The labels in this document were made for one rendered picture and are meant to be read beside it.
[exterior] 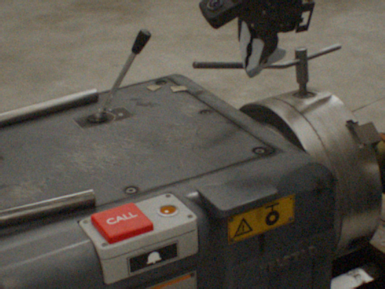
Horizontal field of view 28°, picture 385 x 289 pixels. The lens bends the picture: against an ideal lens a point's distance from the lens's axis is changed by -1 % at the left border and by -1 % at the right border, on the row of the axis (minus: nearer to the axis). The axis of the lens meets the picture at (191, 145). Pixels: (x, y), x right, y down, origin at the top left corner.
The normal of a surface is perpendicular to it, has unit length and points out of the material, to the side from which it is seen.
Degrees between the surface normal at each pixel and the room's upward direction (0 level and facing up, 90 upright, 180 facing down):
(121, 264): 90
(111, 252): 90
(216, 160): 0
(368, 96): 0
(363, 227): 101
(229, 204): 0
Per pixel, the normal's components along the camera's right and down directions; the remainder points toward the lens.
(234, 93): -0.04, -0.89
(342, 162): 0.36, -0.22
